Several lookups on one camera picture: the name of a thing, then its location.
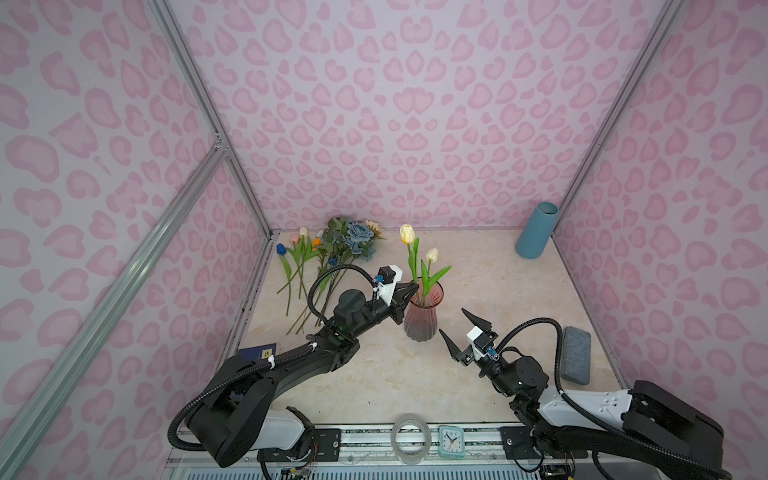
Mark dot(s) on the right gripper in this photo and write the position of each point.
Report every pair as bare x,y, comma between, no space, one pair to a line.
469,349

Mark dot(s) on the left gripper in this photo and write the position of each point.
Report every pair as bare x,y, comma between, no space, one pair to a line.
395,301

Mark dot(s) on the red glass vase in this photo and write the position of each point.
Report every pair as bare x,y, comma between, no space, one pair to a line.
420,322

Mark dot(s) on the white tulip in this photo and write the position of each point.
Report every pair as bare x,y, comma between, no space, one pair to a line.
430,276

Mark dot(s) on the yellow tulip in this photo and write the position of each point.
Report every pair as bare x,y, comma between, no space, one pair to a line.
409,238

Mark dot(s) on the blue tulip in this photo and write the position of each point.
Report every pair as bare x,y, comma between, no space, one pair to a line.
283,255

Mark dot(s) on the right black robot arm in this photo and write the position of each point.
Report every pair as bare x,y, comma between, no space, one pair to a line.
645,423

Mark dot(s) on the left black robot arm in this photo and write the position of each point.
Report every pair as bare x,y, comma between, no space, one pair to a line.
233,416

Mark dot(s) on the teal cylindrical vase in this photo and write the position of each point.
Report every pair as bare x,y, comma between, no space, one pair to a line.
537,231

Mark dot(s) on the blue rose bouquet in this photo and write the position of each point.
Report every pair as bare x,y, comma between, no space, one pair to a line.
348,240

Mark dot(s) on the small teal alarm clock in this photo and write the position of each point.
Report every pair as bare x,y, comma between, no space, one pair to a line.
451,441

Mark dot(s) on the orange flower stem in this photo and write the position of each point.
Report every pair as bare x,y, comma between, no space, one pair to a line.
315,267

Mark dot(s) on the grey sponge block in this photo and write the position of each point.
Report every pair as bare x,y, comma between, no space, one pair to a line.
575,363

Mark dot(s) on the pink tulip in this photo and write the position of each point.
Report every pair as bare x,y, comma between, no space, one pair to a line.
293,255

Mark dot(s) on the clear tape roll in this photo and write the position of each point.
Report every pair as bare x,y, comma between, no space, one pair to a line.
411,439

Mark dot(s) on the blue book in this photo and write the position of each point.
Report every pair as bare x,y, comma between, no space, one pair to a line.
260,352

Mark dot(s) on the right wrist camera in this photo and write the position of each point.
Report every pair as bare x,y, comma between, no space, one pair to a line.
482,344

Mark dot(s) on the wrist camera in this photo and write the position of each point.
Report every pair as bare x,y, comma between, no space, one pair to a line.
482,344
386,282

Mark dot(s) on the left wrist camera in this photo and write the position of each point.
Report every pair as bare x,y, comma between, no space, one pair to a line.
386,282

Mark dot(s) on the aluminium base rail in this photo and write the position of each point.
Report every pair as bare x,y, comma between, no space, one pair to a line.
386,451

